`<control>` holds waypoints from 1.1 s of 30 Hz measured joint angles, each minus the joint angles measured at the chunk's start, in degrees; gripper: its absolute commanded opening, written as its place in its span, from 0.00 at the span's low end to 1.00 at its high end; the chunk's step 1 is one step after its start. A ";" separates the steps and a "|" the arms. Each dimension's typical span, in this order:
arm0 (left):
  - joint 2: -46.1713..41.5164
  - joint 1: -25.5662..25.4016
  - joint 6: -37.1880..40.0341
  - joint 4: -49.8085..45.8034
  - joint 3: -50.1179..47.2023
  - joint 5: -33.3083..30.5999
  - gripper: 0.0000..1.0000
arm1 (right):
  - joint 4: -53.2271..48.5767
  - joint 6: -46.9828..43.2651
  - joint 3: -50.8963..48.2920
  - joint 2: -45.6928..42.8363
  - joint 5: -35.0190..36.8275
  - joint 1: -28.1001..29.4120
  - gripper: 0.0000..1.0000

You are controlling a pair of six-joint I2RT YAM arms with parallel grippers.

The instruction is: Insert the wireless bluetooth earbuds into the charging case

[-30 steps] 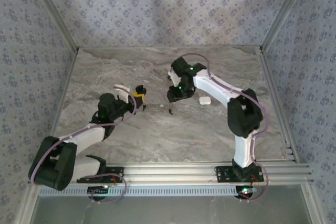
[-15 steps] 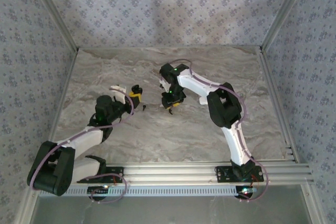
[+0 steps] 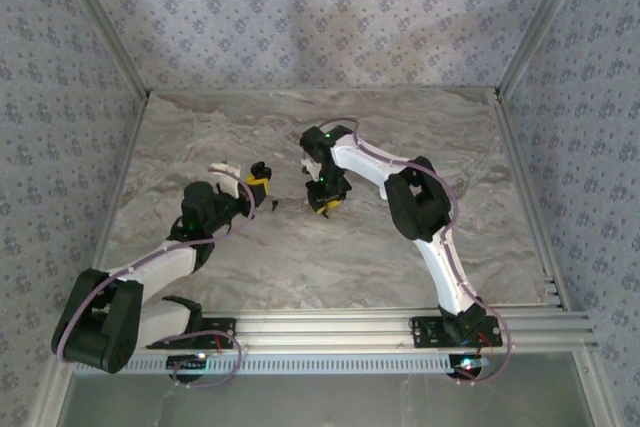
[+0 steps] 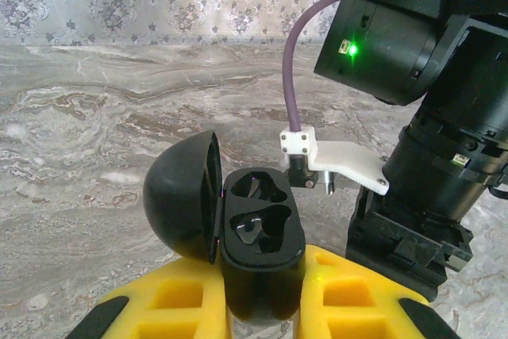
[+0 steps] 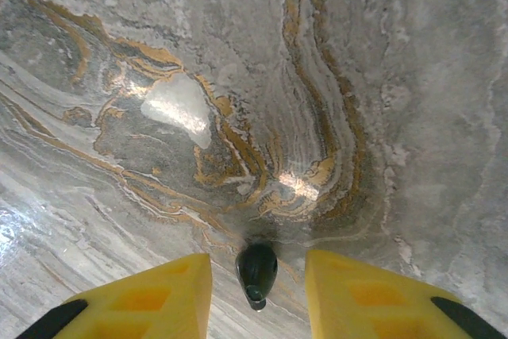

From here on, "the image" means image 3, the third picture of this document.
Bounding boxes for black controller board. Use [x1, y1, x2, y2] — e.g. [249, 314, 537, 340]
[167, 352, 209, 369]
[449, 354, 494, 378]

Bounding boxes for long aluminium frame rail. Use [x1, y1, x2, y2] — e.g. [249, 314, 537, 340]
[144, 304, 600, 354]

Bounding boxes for white slotted cable duct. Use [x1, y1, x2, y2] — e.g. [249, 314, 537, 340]
[74, 346, 494, 376]

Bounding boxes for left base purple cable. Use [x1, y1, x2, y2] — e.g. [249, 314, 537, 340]
[172, 329, 244, 388]

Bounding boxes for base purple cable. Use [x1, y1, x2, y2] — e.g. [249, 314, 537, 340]
[172, 329, 244, 388]
[457, 301, 514, 386]

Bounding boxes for aluminium side frame rail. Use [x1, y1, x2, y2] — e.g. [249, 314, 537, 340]
[492, 89, 571, 311]

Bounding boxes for aluminium corner frame post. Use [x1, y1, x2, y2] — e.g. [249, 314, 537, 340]
[52, 0, 151, 98]
[494, 0, 596, 98]

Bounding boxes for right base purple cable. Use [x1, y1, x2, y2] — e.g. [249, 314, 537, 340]
[457, 301, 514, 386]

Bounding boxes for aluminium lower frame post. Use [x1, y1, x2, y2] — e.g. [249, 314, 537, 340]
[29, 361, 76, 427]
[579, 346, 626, 427]

